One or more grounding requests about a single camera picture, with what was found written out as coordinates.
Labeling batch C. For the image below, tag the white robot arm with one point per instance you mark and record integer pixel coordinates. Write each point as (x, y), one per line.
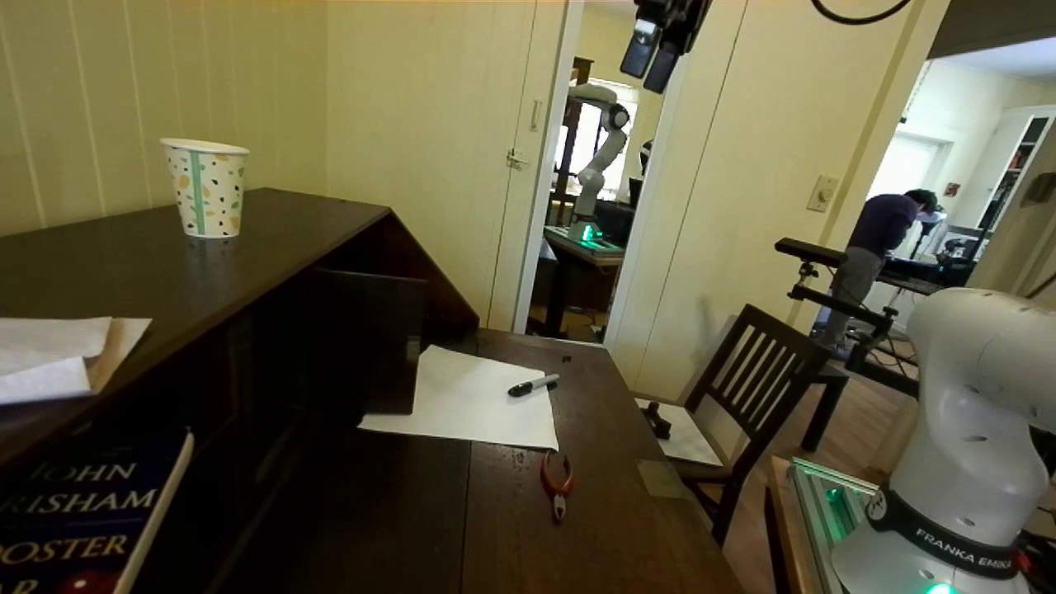
(600, 135)

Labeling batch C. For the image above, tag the cream room door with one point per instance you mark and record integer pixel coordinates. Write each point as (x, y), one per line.
(442, 143)

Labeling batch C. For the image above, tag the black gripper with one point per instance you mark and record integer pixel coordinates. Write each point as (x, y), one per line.
(678, 39)

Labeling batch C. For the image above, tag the light wooden robot table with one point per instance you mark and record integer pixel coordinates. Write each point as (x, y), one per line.
(782, 517)

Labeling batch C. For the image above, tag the person in dark shirt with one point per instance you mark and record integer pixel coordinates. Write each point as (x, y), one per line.
(881, 233)

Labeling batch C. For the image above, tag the John Grisham book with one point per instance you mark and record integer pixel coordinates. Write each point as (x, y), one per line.
(76, 517)

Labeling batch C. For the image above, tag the small black object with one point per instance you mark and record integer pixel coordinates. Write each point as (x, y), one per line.
(659, 419)

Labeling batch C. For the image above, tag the metal door knob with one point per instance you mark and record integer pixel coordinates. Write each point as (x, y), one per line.
(512, 161)

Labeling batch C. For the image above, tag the red emergency stop button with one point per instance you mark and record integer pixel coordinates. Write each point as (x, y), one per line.
(1028, 563)

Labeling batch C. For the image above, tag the dotted white paper cup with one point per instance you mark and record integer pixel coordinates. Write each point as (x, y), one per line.
(207, 185)

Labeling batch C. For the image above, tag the dark wooden secretary desk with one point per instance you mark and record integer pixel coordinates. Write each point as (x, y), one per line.
(218, 330)

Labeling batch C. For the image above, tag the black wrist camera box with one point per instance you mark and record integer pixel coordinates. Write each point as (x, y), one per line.
(642, 46)

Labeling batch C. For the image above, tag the black marker pen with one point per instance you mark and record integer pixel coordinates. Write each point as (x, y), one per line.
(533, 384)

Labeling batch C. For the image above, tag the beige wall light switch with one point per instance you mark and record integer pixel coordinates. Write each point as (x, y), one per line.
(822, 194)

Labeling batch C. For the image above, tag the robot base platform green light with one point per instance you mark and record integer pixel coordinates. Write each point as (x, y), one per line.
(837, 505)

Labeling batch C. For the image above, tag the white paper sheet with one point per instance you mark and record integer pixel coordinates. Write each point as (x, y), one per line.
(465, 402)

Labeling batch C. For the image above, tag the white paper with print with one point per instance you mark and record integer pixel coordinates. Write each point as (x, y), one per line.
(687, 440)

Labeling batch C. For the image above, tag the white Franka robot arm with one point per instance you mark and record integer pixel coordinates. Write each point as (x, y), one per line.
(969, 440)

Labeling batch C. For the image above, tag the dark wooden slatted chair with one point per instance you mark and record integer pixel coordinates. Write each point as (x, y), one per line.
(762, 380)

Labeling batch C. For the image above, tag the small dark wooden desk door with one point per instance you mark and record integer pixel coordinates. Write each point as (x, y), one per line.
(373, 340)

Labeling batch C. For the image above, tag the white paper stack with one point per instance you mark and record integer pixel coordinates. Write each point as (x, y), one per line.
(51, 354)

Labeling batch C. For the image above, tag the dark table with green light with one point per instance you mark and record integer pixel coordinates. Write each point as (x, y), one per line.
(582, 257)

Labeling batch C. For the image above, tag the black metal rack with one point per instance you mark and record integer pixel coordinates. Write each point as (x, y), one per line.
(813, 251)

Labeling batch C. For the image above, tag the white shelf cabinet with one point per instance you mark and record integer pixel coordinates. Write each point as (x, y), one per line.
(1017, 167)

